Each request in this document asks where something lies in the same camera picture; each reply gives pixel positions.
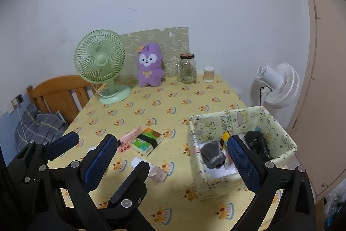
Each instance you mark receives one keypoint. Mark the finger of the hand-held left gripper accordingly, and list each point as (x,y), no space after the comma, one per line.
(132,185)
(62,143)

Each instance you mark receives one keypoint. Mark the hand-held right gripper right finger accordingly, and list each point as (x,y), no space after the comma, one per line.
(244,163)

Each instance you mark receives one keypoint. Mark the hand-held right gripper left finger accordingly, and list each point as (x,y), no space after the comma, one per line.
(100,163)

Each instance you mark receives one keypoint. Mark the pink patterned packet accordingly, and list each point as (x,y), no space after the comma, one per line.
(229,162)

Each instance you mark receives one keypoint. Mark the black cloth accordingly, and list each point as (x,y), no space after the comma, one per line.
(258,144)

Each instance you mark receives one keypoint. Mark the yellow and black packet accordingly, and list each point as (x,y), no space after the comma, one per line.
(225,137)

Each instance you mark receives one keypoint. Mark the black glitter pouch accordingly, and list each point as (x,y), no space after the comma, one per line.
(213,155)

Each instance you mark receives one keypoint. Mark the cartoon print fabric storage box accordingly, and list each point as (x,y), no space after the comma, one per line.
(210,125)

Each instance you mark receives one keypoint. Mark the grey plaid blanket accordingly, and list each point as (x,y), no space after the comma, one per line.
(40,122)

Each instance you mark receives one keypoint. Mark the pink flat packet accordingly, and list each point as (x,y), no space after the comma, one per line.
(128,140)

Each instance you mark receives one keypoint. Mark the green tissue pack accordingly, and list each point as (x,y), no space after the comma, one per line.
(146,139)

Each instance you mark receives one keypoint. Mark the white standing fan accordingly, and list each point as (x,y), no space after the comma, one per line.
(275,76)

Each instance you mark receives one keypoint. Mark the green desk fan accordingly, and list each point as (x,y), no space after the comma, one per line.
(101,59)

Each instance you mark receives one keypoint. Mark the small jar with white lid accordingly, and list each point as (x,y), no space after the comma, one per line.
(209,75)

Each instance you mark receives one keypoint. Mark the clear plastic bag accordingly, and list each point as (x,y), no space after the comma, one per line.
(333,209)

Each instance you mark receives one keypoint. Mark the purple plush bunny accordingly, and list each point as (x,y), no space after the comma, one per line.
(150,71)

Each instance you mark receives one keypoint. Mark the glass jar with brown lid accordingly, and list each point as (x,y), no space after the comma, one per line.
(188,71)

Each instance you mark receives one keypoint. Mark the small clear glass bottle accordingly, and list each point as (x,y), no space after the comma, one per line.
(178,72)

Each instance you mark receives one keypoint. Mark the beige wardrobe door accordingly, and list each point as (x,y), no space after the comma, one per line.
(324,71)

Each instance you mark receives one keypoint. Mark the green patterned board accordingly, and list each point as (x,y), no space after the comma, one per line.
(173,38)

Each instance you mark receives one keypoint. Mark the wall socket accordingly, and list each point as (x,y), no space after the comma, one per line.
(18,98)

